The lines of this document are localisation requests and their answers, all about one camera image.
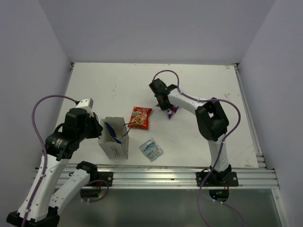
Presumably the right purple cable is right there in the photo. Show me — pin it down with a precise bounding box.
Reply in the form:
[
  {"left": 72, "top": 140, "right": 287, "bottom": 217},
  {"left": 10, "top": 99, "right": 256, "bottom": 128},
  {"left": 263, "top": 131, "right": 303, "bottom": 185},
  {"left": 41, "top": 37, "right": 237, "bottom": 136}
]
[{"left": 152, "top": 70, "right": 244, "bottom": 227}]

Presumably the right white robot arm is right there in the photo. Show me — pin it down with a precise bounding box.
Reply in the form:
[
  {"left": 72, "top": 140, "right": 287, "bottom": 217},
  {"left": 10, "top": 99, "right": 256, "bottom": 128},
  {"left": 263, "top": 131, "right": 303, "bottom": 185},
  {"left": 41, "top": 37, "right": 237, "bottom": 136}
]
[{"left": 149, "top": 79, "right": 232, "bottom": 186}]

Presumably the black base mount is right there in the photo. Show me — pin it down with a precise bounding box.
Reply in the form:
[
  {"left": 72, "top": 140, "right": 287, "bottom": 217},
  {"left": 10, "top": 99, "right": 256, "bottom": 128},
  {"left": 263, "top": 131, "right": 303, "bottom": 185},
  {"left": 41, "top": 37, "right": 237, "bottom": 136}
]
[
  {"left": 195, "top": 169, "right": 239, "bottom": 187},
  {"left": 95, "top": 171, "right": 114, "bottom": 187}
]

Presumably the purple cable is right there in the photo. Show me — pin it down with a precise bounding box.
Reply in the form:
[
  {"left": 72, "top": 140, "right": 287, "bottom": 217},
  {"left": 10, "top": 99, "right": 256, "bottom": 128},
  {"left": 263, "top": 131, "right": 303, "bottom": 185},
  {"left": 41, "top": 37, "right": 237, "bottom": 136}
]
[
  {"left": 152, "top": 70, "right": 244, "bottom": 227},
  {"left": 20, "top": 95, "right": 79, "bottom": 227}
]

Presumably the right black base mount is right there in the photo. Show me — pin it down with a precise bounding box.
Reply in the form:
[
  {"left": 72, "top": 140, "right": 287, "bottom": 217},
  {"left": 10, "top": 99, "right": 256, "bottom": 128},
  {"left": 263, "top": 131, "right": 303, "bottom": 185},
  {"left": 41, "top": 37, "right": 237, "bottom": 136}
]
[{"left": 195, "top": 169, "right": 239, "bottom": 187}]

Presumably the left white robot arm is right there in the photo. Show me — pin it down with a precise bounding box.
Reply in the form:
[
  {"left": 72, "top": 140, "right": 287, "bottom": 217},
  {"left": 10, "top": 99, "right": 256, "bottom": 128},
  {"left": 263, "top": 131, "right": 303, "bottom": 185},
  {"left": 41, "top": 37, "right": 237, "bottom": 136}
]
[{"left": 6, "top": 107, "right": 103, "bottom": 227}]

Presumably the purple candy packet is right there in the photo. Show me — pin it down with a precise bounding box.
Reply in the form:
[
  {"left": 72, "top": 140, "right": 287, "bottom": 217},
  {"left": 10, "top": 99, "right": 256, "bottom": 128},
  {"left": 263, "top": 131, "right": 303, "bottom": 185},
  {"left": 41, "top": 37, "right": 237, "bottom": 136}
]
[{"left": 166, "top": 105, "right": 179, "bottom": 119}]

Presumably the red snack packet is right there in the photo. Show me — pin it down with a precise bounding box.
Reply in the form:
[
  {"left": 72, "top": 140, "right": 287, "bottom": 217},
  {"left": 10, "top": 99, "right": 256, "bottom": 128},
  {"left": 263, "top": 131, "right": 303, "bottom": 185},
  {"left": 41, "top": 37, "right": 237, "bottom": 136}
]
[{"left": 127, "top": 106, "right": 152, "bottom": 130}]

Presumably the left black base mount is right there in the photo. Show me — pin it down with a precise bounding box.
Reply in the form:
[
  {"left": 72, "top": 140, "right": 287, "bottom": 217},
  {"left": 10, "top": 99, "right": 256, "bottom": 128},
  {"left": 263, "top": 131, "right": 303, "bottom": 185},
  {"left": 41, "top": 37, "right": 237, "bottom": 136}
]
[{"left": 95, "top": 171, "right": 114, "bottom": 187}]

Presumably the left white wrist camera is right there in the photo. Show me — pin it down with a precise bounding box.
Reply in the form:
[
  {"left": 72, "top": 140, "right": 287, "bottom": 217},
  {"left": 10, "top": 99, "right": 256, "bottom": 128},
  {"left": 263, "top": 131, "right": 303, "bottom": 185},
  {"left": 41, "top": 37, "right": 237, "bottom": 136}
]
[{"left": 76, "top": 97, "right": 94, "bottom": 112}]

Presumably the silver small snack packet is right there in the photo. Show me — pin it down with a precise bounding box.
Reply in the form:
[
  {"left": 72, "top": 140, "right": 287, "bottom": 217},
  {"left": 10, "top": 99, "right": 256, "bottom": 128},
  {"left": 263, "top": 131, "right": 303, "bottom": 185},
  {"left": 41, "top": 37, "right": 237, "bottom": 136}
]
[{"left": 139, "top": 138, "right": 164, "bottom": 162}]

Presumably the white paper coffee bag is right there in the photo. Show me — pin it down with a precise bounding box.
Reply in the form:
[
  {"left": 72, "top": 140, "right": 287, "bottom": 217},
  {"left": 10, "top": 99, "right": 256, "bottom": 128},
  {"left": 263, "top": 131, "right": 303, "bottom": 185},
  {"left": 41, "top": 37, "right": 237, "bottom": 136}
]
[{"left": 98, "top": 117, "right": 129, "bottom": 160}]

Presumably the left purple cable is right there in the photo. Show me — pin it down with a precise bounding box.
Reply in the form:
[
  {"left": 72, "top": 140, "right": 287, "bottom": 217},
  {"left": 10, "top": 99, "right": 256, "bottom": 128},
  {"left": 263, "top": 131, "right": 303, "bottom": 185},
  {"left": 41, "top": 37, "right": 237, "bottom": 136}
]
[{"left": 20, "top": 95, "right": 79, "bottom": 227}]

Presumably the blue snack packet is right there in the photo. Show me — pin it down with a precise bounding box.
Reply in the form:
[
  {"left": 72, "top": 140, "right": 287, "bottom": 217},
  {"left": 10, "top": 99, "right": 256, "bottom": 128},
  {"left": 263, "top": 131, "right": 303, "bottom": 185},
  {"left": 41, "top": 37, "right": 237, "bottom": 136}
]
[{"left": 105, "top": 122, "right": 122, "bottom": 144}]

